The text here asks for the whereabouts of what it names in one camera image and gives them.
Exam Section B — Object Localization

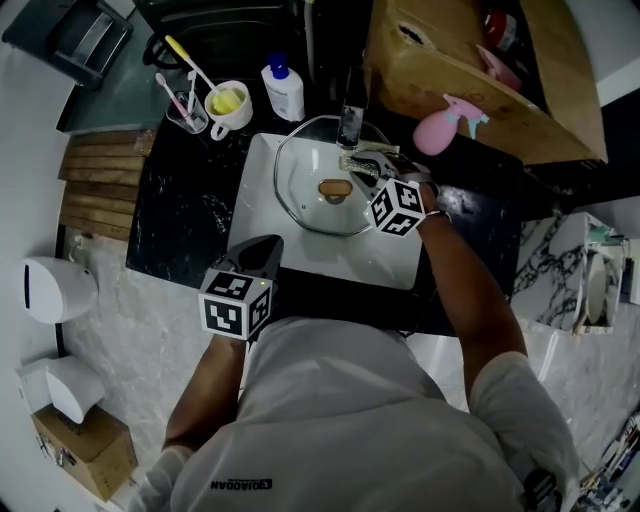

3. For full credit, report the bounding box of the green scouring sponge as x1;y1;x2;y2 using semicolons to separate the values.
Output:
338;139;401;176

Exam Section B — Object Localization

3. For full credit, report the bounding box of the black hose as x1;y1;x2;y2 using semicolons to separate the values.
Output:
142;37;174;71

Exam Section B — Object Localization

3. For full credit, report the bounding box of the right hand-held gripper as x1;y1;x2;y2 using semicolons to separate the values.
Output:
349;152;440;237

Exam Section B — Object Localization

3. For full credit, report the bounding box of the white toothbrush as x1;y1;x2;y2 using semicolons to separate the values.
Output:
185;69;199;119

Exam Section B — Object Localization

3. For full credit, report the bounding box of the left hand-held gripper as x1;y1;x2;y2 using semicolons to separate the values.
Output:
198;234;285;342

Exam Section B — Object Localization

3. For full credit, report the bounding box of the white bottle blue cap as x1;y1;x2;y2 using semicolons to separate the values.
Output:
260;52;306;123

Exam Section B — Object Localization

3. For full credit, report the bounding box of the white pipe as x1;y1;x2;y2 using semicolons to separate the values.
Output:
302;0;319;84

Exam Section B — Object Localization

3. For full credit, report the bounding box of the large cardboard box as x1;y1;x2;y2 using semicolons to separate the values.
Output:
362;0;609;166

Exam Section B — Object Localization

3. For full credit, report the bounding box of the black marble vanity table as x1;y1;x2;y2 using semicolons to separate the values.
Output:
124;49;524;337

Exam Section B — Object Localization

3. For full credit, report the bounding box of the yellow handled brush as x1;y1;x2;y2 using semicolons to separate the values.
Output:
164;34;221;96

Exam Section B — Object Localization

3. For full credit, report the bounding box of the person's right forearm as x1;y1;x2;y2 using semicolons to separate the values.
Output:
417;212;529;401

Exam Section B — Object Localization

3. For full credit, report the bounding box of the white mug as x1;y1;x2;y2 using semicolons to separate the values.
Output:
204;79;254;142

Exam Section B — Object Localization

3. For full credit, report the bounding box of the small cardboard box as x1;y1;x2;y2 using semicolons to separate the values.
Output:
30;403;139;503

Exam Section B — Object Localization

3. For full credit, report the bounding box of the chrome faucet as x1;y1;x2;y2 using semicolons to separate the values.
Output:
335;64;370;151

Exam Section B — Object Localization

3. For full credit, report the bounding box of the black step stool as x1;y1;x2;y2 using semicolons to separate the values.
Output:
2;0;135;91

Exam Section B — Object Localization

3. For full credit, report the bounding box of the stack of wooden planks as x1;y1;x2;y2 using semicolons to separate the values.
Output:
58;130;156;242

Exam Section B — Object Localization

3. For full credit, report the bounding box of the white round dispenser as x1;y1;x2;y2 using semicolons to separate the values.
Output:
20;256;100;325

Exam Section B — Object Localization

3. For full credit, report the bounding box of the white marble pattern cabinet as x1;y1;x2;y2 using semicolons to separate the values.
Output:
510;212;640;331

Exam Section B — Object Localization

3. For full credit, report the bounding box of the person's left forearm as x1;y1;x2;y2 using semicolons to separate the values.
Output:
162;334;249;454

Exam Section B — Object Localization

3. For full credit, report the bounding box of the glass pot lid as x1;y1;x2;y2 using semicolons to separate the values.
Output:
273;114;401;237

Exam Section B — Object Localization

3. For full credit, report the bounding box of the pink spray bottle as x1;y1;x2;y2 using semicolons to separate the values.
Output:
412;93;490;156

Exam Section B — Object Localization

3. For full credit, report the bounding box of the white rectangular sink basin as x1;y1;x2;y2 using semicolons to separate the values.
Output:
229;132;426;291

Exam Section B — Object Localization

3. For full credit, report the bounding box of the yellow sponge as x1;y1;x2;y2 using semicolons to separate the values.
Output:
209;87;246;115

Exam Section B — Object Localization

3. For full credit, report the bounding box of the red container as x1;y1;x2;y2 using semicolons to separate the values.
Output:
484;8;519;51

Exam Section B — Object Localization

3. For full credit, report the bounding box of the black louvered cabinet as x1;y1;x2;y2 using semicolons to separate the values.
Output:
132;0;374;81

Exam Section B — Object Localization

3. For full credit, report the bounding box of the white boxy dispenser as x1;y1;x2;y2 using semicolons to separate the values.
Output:
14;355;106;425

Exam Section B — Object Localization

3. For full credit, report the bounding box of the person's white t-shirt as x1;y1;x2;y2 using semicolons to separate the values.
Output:
127;315;581;512

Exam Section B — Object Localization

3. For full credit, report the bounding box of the pink cloth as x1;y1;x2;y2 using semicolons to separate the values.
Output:
474;44;524;94

